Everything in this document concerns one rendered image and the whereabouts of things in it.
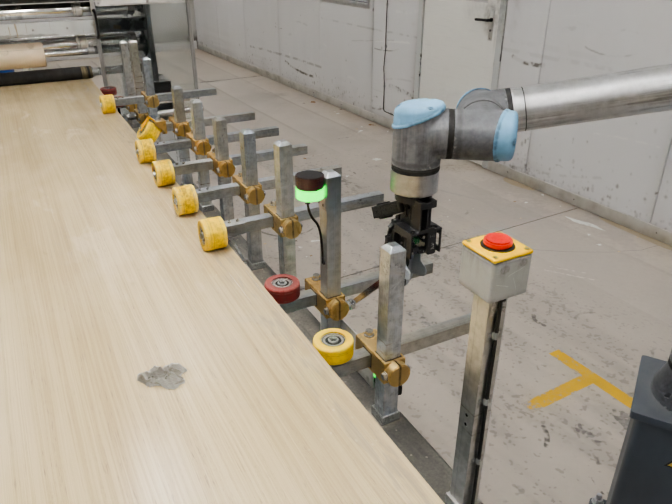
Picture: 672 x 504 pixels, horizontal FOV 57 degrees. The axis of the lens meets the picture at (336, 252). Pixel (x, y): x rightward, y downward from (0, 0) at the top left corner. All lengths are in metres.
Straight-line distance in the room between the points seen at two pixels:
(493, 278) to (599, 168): 3.41
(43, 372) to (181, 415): 0.30
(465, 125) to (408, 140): 0.10
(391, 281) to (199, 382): 0.39
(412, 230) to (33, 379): 0.74
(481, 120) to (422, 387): 1.60
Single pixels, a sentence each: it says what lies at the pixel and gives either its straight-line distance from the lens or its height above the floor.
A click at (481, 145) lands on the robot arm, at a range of 1.11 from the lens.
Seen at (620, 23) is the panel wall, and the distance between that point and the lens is 4.10.
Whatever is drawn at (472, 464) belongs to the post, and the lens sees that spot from 1.11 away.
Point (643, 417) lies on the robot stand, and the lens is 1.67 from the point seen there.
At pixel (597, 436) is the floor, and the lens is 2.50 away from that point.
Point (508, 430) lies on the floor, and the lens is 2.42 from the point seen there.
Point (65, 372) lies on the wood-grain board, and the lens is 1.24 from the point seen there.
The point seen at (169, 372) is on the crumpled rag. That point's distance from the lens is 1.15.
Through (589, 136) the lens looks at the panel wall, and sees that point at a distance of 4.26.
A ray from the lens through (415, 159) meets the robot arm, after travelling 1.11.
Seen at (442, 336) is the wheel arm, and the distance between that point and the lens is 1.36.
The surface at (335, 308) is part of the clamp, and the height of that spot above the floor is 0.86.
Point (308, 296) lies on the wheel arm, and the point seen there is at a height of 0.86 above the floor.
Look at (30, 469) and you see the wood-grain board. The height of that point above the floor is 0.90.
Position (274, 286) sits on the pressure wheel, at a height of 0.91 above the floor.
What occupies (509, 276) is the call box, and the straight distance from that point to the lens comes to 0.88.
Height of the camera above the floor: 1.61
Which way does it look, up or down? 27 degrees down
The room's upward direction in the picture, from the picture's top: straight up
